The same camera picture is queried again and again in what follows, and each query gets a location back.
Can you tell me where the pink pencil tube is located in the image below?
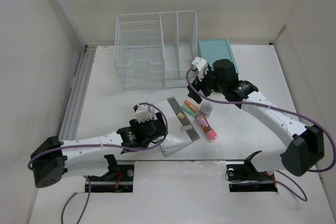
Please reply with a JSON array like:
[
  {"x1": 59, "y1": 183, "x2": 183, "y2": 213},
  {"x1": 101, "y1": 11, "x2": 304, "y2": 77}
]
[{"x1": 195, "y1": 114, "x2": 217, "y2": 142}]

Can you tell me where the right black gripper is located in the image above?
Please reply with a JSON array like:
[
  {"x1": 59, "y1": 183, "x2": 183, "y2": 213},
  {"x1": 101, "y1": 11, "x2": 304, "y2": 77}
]
[{"x1": 187, "y1": 66, "x2": 226, "y2": 103}]

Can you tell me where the small yellow eraser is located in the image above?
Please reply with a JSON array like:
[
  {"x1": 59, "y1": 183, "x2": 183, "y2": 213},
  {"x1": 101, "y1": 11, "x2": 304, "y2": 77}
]
[{"x1": 177, "y1": 113, "x2": 184, "y2": 119}]

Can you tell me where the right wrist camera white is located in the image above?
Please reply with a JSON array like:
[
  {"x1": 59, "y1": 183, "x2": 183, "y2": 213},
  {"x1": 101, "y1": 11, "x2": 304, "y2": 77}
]
[{"x1": 192, "y1": 57, "x2": 209, "y2": 81}]

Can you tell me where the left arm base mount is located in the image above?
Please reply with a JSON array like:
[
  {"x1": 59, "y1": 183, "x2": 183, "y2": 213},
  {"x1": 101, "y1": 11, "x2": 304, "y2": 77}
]
[{"x1": 88, "y1": 155, "x2": 135, "y2": 193}]

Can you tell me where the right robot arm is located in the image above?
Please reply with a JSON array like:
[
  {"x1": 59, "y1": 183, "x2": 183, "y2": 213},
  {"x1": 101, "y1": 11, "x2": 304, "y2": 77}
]
[{"x1": 188, "y1": 57, "x2": 324, "y2": 179}]

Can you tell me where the small gray stapler remover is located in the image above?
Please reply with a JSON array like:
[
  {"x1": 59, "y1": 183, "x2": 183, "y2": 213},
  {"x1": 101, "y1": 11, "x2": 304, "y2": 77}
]
[{"x1": 181, "y1": 125, "x2": 193, "y2": 132}]

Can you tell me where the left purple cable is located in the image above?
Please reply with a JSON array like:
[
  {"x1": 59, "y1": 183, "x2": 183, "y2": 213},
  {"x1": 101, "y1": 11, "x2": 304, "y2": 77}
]
[{"x1": 27, "y1": 102, "x2": 169, "y2": 222}]

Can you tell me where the aluminium rail frame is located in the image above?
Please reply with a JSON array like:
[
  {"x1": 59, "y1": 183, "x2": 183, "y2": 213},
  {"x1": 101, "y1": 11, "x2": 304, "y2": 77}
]
[{"x1": 57, "y1": 45, "x2": 97, "y2": 140}]

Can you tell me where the white wire mesh desk organizer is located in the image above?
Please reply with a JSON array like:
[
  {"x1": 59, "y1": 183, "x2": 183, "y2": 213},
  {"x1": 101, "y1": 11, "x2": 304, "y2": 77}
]
[{"x1": 114, "y1": 10, "x2": 197, "y2": 90}]

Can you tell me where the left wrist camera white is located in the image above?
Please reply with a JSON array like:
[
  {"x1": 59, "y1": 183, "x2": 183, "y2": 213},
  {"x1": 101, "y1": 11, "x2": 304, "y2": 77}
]
[{"x1": 133, "y1": 104, "x2": 155, "y2": 123}]

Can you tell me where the green highlighter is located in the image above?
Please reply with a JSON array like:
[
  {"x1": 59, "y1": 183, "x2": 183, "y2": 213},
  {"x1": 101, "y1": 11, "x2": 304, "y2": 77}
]
[{"x1": 181, "y1": 104, "x2": 197, "y2": 118}]

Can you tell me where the clear jar of paper clips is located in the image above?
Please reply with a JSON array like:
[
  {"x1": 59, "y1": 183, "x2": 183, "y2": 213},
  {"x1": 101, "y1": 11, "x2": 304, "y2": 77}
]
[{"x1": 200, "y1": 102, "x2": 213, "y2": 118}]

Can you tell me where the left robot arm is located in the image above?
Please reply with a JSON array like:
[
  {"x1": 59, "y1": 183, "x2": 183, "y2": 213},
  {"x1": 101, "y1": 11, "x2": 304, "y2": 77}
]
[{"x1": 27, "y1": 113, "x2": 168, "y2": 188}]

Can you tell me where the orange highlighter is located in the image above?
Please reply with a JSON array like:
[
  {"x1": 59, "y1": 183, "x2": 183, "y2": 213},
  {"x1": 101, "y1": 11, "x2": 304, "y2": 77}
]
[{"x1": 184, "y1": 100, "x2": 199, "y2": 113}]

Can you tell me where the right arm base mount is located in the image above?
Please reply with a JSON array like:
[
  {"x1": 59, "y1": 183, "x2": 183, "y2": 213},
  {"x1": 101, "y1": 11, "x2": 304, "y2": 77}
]
[{"x1": 224, "y1": 151, "x2": 278, "y2": 193}]

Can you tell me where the purple cable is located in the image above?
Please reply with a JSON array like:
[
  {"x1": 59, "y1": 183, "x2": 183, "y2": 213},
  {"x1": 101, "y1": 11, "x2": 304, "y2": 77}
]
[
  {"x1": 27, "y1": 102, "x2": 169, "y2": 222},
  {"x1": 185, "y1": 67, "x2": 336, "y2": 201}
]

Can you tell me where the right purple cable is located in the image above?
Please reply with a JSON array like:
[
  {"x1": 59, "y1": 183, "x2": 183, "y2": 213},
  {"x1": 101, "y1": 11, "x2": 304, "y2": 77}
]
[{"x1": 185, "y1": 67, "x2": 336, "y2": 201}]

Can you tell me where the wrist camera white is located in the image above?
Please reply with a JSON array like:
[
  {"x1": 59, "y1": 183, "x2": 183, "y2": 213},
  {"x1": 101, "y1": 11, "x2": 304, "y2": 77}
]
[
  {"x1": 192, "y1": 57, "x2": 209, "y2": 81},
  {"x1": 133, "y1": 104, "x2": 155, "y2": 123}
]

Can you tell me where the gray white booklet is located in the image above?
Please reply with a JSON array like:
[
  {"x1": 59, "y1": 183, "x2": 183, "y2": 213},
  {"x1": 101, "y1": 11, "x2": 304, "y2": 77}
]
[{"x1": 156, "y1": 97, "x2": 200, "y2": 157}]

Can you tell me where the teal drawer box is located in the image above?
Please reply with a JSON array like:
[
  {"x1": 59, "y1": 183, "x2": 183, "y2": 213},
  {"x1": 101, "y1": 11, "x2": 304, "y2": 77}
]
[{"x1": 197, "y1": 39, "x2": 239, "y2": 73}]

